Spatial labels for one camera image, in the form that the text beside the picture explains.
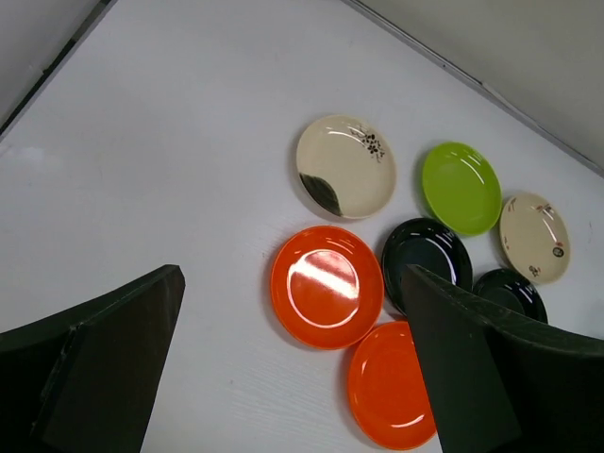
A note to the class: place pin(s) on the orange plate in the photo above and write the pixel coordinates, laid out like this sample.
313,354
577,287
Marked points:
386,391
326,287

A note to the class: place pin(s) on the lime green plate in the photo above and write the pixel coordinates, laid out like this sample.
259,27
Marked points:
461,188

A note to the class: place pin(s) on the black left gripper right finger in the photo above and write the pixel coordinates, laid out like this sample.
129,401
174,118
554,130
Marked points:
499,381

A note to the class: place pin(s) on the cream plate with black brushstroke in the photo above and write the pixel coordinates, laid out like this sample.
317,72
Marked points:
346,166

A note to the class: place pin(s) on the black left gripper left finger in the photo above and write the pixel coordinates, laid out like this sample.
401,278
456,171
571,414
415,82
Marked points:
86,379

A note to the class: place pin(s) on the cream plate with small motifs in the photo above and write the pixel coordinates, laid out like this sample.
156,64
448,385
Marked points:
534,238

